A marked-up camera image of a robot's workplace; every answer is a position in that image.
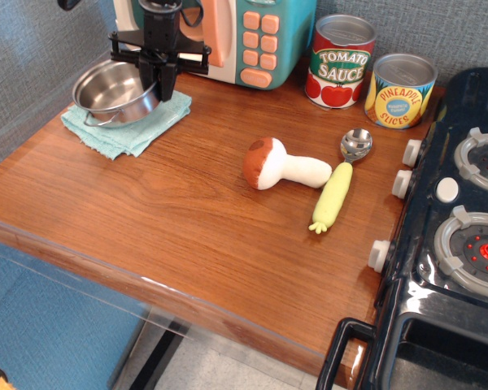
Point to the spoon with green handle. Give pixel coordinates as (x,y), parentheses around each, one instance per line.
(354,146)

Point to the light blue folded towel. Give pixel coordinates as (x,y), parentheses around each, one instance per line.
(131,138)

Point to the teal toy microwave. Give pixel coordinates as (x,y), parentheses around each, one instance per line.
(253,43)

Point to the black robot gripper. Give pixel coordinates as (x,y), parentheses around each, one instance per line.
(160,43)

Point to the plush brown white mushroom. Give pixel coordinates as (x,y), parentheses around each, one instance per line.
(266,162)

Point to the black toy stove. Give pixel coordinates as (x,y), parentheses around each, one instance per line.
(431,327)

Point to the pineapple slices can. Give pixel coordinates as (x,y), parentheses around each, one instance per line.
(400,88)

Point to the tomato sauce can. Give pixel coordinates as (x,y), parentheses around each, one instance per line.
(341,52)

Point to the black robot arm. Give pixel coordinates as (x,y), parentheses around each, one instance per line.
(160,51)

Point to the stainless steel pot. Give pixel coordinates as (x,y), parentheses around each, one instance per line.
(111,94)

